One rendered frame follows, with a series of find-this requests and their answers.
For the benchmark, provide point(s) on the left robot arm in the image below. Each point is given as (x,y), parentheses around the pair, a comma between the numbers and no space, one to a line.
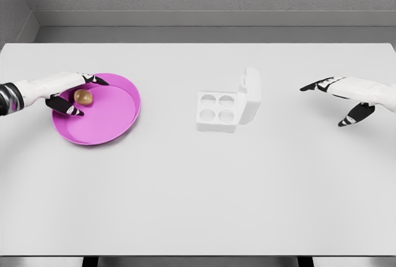
(14,95)

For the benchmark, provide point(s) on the brown egg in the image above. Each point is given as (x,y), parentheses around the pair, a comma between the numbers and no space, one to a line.
(83,97)

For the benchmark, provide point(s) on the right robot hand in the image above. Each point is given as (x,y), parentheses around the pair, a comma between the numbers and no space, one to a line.
(355,89)

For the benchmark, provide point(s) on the pink round plate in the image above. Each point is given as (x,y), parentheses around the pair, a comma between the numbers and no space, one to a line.
(102,115)

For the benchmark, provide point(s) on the white egg box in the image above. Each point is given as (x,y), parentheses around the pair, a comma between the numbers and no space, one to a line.
(229,106)

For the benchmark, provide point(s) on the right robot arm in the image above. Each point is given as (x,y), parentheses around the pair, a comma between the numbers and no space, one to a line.
(389,97)

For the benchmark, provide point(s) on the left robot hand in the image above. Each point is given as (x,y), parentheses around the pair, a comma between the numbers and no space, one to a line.
(54,85)

